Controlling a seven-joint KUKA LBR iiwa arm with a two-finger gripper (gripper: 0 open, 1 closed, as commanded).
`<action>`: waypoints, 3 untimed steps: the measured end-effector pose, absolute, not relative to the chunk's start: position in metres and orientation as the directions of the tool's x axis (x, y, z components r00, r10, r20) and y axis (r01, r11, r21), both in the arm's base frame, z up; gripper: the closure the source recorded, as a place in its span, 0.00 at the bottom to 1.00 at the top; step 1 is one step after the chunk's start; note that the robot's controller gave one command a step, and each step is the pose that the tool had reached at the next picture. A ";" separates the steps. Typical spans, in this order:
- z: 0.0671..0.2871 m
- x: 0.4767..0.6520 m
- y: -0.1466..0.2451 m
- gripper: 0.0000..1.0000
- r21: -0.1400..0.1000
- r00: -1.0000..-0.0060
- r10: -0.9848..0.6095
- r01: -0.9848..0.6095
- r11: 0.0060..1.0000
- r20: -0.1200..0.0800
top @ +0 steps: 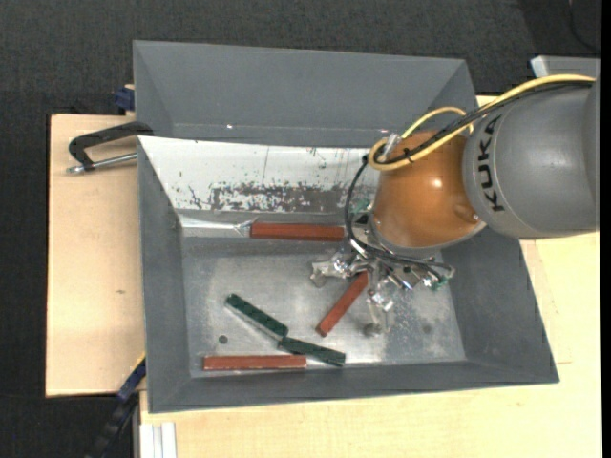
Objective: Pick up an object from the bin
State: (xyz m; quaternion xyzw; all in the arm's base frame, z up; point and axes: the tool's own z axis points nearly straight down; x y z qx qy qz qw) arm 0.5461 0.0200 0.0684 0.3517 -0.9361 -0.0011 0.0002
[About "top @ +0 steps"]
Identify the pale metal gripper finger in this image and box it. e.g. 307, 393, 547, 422
363, 289, 395, 338
309, 254, 367, 288

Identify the red-brown flat block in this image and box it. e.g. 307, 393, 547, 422
201, 354, 308, 372
248, 221, 347, 243
314, 270, 371, 339

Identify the dark green flat block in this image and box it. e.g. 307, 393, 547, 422
224, 293, 290, 342
277, 336, 348, 368

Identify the grey metal bin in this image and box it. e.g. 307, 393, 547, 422
132, 39, 560, 414

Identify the pale wood flat board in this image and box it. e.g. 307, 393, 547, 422
45, 114, 147, 398

